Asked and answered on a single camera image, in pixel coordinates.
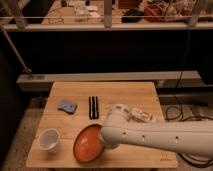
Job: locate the blue sponge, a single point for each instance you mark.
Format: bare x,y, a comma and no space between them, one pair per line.
67,107

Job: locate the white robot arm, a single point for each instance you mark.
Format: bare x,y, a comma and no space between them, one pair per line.
192,137

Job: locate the diagonal metal pole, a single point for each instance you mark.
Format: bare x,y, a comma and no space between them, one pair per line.
26,69

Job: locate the black object on shelf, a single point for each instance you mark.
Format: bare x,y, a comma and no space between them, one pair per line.
132,16

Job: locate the white plastic bottle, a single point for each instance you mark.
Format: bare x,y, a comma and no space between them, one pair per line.
140,116

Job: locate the black rectangular brush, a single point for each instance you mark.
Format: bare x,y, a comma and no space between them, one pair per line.
93,107

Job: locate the grey metal rail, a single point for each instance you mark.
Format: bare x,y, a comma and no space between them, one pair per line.
167,79

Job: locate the red object on shelf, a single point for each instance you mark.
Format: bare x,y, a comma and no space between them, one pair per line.
156,13

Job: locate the white plastic cup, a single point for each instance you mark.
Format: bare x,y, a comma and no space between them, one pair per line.
49,140

